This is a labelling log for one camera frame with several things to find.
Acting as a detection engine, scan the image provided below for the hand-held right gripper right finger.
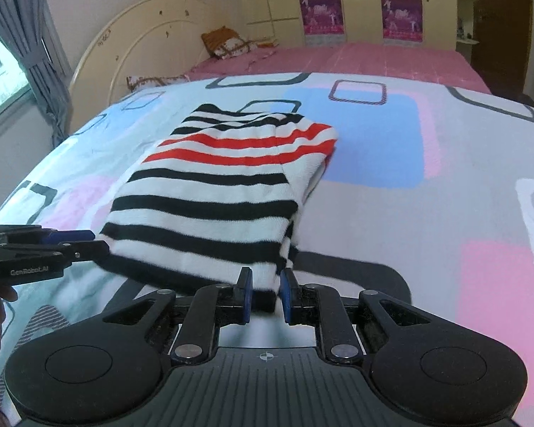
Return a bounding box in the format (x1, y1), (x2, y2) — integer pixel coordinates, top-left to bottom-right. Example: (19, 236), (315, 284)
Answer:
(279, 268), (434, 364)

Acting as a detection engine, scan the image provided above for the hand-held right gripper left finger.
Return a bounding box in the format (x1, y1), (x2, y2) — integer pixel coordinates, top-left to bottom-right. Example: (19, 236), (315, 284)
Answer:
(101, 266), (254, 364)

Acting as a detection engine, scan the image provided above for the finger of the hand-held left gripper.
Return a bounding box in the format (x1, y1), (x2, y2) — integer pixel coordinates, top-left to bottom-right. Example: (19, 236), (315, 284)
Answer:
(0, 240), (111, 264)
(0, 225), (96, 247)

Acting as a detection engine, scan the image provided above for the white black red striped garment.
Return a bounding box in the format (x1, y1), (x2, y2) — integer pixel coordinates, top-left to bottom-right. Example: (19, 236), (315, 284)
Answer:
(99, 103), (339, 296)

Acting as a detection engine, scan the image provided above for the printed blanket with squares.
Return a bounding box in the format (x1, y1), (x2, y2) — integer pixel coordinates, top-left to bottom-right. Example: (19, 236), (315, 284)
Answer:
(0, 71), (534, 427)

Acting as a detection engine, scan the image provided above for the window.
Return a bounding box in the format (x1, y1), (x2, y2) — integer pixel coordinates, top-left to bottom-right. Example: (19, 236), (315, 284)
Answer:
(0, 20), (33, 131)

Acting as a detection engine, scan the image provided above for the grey curtain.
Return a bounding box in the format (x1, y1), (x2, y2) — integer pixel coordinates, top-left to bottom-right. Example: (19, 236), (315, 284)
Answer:
(0, 0), (73, 144)

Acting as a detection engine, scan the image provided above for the flat floral pillow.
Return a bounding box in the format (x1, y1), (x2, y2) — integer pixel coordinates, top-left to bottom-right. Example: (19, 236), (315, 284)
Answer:
(126, 72), (190, 93)

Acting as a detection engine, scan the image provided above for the cream rounded headboard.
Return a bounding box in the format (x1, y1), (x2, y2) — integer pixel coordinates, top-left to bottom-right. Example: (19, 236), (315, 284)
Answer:
(69, 0), (214, 136)

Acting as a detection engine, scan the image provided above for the orange patterned pillow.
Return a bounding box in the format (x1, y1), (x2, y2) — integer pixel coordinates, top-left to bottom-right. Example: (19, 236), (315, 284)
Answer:
(200, 26), (260, 59)

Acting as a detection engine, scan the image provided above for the pink bed sheet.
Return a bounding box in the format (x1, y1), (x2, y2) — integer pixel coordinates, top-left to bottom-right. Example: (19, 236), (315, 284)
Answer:
(184, 41), (493, 95)

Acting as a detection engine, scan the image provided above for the cream wardrobe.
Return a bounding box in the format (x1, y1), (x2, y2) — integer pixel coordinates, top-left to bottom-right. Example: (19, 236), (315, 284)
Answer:
(234, 0), (459, 52)

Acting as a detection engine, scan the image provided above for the brown wooden door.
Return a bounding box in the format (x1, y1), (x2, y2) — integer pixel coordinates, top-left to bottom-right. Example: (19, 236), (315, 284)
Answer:
(471, 0), (531, 99)

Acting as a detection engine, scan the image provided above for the purple wall poster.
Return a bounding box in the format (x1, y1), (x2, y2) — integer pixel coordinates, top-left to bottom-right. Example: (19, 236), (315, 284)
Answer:
(380, 0), (424, 37)
(297, 0), (346, 37)

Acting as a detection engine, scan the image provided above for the cream wall shelf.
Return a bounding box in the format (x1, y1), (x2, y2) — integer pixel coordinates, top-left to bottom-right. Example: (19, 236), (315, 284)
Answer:
(455, 0), (480, 46)

